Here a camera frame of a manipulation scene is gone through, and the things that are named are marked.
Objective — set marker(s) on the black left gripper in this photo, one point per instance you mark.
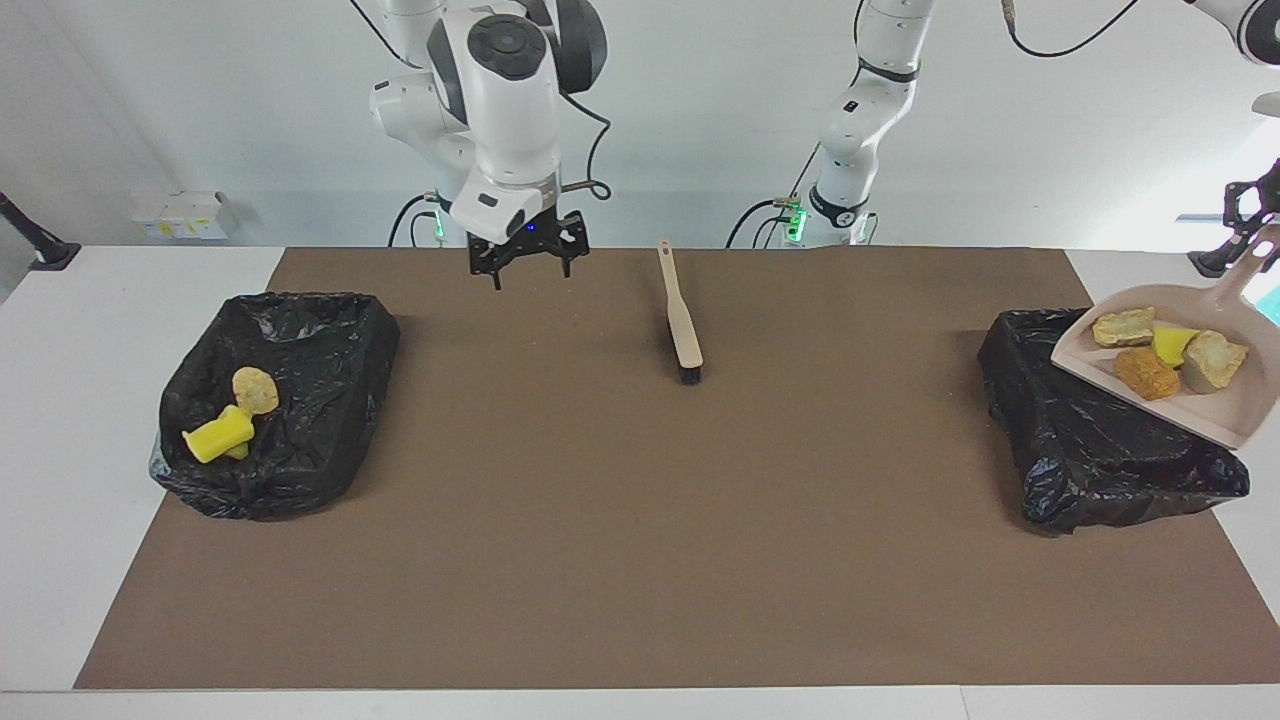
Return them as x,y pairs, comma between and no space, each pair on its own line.
1272,195

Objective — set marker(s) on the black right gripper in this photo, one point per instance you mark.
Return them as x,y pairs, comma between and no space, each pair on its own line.
535,235

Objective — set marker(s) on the blocky beige foam chunk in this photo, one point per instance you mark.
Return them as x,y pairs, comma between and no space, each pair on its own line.
1213,362

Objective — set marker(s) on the small yellow sponge wedge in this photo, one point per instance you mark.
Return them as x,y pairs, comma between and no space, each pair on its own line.
1172,345

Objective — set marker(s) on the pale yellow foam chunk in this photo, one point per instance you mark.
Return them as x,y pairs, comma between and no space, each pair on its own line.
1123,327

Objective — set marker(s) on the beige hand brush black bristles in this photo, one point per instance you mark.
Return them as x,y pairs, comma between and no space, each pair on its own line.
685,330

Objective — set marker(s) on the brown oval sponge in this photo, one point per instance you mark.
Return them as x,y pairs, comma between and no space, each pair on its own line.
1147,375

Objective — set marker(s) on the beige plastic dustpan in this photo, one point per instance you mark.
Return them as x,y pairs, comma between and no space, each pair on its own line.
1230,415

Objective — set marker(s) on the rounded beige foam chunk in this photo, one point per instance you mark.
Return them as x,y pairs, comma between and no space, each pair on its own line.
255,390

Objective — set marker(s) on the thin yellow sponge piece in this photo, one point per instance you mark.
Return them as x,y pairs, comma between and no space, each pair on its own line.
238,452

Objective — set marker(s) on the large yellow sponge piece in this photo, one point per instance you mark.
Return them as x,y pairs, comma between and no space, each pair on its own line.
215,437

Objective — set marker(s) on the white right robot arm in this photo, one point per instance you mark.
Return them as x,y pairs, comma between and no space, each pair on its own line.
510,110

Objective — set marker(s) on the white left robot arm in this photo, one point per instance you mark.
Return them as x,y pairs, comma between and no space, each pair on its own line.
860,120

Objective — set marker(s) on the bin with black bag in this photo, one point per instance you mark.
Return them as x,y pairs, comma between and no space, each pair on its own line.
320,360
1100,450

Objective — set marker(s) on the brown table mat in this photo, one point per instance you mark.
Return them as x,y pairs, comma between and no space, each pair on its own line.
600,550

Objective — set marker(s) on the large white box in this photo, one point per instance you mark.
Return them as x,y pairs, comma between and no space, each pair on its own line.
200,213

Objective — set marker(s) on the small white box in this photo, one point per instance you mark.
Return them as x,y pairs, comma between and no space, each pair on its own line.
148,223

